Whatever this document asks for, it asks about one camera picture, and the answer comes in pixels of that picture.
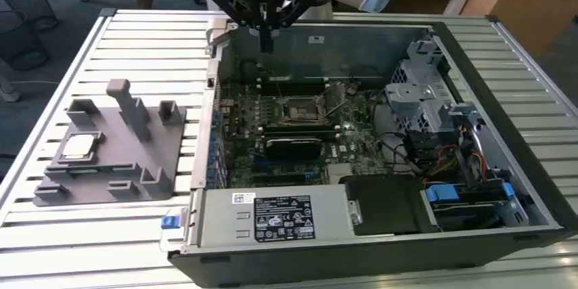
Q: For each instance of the silver drive cage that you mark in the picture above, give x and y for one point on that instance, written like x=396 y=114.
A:
x=422 y=52

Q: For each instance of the wooden cabinet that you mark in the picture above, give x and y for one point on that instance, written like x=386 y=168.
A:
x=533 y=4

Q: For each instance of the blue plastic latch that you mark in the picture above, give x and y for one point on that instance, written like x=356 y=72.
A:
x=168 y=222

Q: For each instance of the blue disk carrier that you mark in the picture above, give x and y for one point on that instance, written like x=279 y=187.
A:
x=439 y=194

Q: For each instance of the CPU socket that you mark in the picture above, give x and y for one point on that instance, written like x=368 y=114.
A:
x=300 y=113

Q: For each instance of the silver power supply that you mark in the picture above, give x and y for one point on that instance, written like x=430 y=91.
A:
x=216 y=214

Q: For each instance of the grey parts rack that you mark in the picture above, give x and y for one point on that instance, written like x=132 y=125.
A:
x=117 y=140

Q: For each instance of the black PC case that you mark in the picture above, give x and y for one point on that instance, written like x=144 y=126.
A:
x=315 y=262

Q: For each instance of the green motherboard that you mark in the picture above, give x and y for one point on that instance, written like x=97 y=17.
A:
x=360 y=140

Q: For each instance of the blue plastic tab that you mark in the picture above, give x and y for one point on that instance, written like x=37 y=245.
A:
x=507 y=190

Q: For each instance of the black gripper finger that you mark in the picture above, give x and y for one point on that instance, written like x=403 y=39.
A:
x=230 y=4
x=288 y=15

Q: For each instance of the black mesh waste bin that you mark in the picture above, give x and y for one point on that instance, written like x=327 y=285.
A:
x=23 y=45
x=31 y=8

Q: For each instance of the silver chipset heatsink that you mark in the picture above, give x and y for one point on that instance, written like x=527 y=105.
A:
x=340 y=172

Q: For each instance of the black RAM slot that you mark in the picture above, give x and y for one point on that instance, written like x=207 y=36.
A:
x=288 y=127
x=294 y=90
x=288 y=133
x=288 y=136
x=294 y=82
x=288 y=130
x=294 y=86
x=294 y=94

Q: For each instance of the white sticker label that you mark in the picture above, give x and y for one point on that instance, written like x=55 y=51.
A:
x=315 y=39

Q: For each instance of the silver CPU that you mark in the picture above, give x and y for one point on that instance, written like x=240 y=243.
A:
x=79 y=146

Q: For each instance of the black ribbed plastic bracket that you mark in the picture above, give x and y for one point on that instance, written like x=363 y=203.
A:
x=422 y=147

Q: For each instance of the black graphics card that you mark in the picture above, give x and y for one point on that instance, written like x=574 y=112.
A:
x=294 y=150

